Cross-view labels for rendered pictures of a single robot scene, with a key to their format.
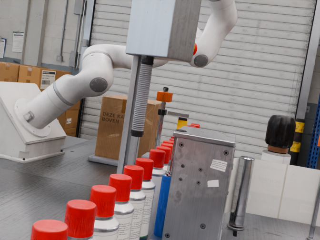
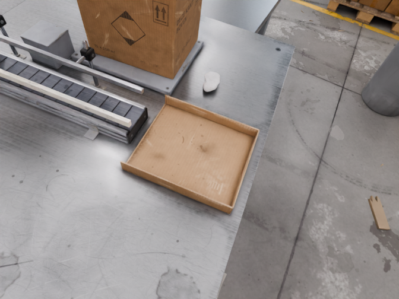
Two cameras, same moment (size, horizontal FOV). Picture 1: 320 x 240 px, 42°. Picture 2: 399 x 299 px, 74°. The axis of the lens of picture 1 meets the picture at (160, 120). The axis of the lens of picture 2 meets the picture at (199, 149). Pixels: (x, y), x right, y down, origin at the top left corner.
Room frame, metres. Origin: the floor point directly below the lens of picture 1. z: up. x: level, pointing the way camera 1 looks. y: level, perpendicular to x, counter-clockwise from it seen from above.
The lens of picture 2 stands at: (2.23, -0.66, 1.46)
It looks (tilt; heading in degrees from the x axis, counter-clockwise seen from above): 57 degrees down; 91
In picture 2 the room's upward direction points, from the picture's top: 11 degrees clockwise
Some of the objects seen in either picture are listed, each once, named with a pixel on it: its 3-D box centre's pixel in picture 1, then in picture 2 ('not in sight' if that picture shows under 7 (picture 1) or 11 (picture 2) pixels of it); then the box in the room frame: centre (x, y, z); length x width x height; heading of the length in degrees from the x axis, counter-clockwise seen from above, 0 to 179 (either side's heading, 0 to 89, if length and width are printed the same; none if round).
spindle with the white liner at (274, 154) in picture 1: (274, 164); not in sight; (1.25, -0.36, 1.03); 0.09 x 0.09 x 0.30
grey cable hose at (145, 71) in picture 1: (142, 96); not in sight; (1.08, 0.05, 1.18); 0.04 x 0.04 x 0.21
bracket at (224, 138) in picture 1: (206, 135); not in sight; (0.79, -0.09, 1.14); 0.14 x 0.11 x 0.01; 169
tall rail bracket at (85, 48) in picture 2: not in sight; (87, 70); (1.85, -0.12, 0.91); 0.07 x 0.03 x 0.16; 79
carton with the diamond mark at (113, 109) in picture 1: (132, 127); (144, 8); (1.95, 0.13, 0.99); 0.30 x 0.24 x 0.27; 171
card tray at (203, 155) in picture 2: not in sight; (194, 148); (2.20, -0.26, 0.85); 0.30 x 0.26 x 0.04; 169
